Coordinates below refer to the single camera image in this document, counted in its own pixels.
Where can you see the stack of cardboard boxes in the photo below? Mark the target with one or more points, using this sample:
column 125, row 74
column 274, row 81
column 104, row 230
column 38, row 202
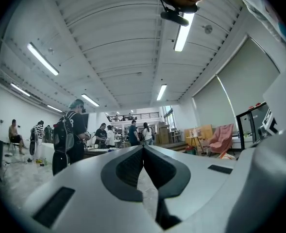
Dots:
column 164, row 133

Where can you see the ceiling tube light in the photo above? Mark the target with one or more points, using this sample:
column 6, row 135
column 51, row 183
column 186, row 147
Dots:
column 43, row 59
column 183, row 31
column 161, row 92
column 20, row 89
column 55, row 108
column 90, row 100

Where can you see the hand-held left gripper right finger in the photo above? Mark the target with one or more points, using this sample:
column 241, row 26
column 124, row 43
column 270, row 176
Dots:
column 201, row 178

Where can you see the green canister vacuum cleaner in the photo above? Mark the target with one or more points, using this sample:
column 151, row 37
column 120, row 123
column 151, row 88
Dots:
column 190, row 150

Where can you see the black head-mounted camera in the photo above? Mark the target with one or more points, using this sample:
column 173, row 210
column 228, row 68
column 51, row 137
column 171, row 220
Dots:
column 174, row 17

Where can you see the light wooden cabinet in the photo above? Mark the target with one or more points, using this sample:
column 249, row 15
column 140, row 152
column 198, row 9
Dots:
column 206, row 132

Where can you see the low wooden stage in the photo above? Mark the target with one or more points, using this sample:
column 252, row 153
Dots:
column 172, row 146

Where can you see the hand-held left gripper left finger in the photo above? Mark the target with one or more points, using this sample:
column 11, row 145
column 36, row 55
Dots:
column 84, row 190

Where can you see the wooden easel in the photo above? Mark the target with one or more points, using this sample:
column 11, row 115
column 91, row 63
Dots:
column 196, row 139

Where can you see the black mezzanine railing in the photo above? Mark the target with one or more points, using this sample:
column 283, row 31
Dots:
column 133, row 116

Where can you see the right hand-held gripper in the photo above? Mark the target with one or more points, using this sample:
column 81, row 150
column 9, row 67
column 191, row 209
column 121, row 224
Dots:
column 269, row 127

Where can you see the person's white printed t-shirt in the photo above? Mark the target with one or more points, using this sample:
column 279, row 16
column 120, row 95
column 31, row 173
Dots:
column 261, row 8

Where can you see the tall glass window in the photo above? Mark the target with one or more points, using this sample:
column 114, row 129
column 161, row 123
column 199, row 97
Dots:
column 169, row 116

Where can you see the grey roller blind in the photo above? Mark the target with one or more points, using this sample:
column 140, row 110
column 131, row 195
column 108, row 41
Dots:
column 210, row 105
column 249, row 81

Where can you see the round ceiling sensor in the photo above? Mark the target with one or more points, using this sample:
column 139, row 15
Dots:
column 50, row 51
column 208, row 29

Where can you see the white foam block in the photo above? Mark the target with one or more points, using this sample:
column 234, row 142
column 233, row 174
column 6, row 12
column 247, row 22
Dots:
column 48, row 150

